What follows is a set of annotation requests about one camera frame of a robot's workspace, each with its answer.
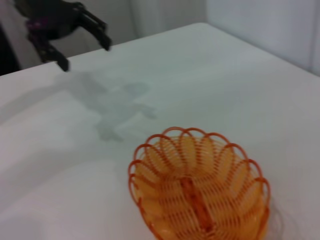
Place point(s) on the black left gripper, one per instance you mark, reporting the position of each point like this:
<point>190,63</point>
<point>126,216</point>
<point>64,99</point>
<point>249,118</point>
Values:
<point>55,20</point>

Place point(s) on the orange woven plastic basket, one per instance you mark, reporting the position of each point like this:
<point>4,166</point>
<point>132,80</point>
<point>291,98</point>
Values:
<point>200,195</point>

